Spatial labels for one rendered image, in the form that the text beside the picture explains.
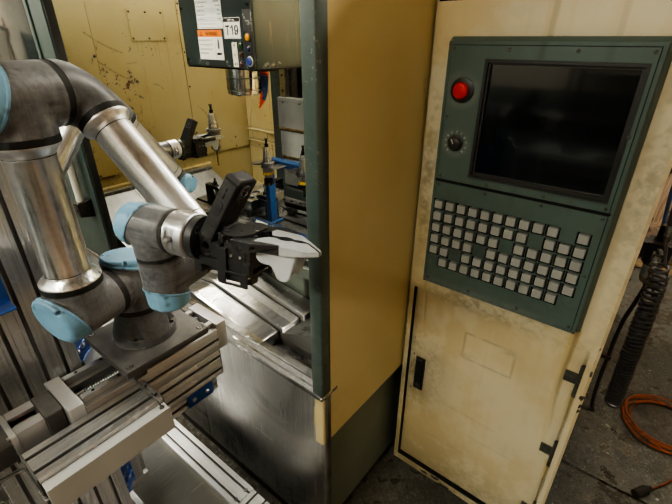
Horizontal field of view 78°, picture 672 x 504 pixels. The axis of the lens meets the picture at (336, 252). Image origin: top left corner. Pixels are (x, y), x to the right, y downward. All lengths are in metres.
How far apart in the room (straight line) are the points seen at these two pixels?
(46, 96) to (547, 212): 1.06
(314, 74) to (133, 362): 0.76
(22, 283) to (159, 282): 0.47
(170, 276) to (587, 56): 0.93
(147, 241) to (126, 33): 2.29
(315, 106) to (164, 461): 1.55
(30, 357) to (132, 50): 2.07
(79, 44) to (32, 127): 1.97
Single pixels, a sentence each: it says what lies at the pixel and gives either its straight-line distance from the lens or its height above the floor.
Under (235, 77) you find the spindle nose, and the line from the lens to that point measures 2.02.
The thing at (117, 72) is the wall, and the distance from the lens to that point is 2.90.
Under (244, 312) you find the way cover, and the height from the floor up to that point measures 0.72.
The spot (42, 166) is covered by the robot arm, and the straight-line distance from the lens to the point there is 0.90.
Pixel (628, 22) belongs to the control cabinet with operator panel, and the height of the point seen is 1.74.
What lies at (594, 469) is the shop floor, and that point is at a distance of 2.40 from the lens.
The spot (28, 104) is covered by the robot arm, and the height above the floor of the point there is 1.62.
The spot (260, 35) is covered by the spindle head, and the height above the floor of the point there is 1.72.
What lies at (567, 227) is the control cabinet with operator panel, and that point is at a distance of 1.14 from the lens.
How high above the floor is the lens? 1.72
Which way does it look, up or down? 27 degrees down
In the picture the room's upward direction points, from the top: straight up
